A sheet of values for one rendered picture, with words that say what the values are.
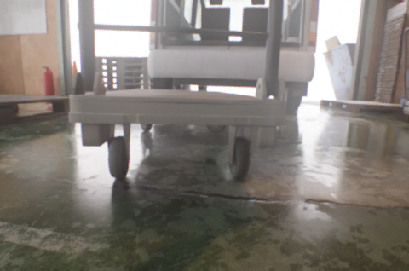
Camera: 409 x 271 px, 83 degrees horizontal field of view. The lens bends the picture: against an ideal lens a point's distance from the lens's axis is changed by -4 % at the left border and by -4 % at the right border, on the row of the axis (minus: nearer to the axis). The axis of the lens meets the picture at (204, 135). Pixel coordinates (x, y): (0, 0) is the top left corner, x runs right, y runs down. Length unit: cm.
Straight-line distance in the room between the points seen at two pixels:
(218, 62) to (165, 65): 46
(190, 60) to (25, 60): 428
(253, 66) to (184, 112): 170
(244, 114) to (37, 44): 543
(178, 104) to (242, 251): 24
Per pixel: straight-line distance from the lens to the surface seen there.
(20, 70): 597
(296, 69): 215
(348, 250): 42
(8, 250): 43
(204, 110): 41
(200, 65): 211
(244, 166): 56
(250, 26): 416
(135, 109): 41
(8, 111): 161
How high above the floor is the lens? 22
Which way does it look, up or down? 11 degrees down
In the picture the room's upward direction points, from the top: 2 degrees clockwise
